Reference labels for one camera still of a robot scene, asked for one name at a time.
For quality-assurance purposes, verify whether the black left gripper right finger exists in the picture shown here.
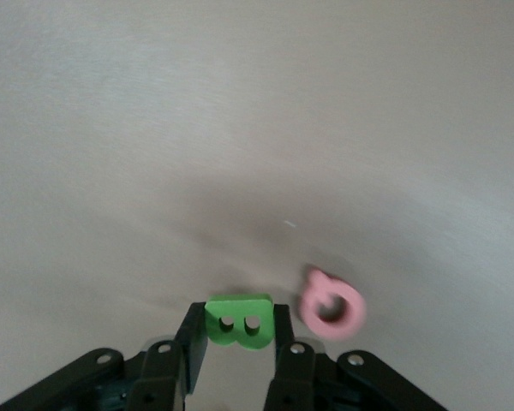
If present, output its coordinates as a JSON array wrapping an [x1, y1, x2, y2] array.
[[263, 302, 449, 411]]

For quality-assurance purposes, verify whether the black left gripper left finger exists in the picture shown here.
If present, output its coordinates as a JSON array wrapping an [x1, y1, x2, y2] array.
[[0, 301, 210, 411]]

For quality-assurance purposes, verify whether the green foam letter B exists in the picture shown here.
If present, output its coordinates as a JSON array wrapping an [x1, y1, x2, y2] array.
[[204, 293, 275, 352]]

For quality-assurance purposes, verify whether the pink foam letter Q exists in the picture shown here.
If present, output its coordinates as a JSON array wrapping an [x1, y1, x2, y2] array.
[[298, 265, 368, 343]]

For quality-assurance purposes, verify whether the brown table cover mat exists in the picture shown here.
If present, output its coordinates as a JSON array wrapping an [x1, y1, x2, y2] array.
[[0, 0, 514, 411]]

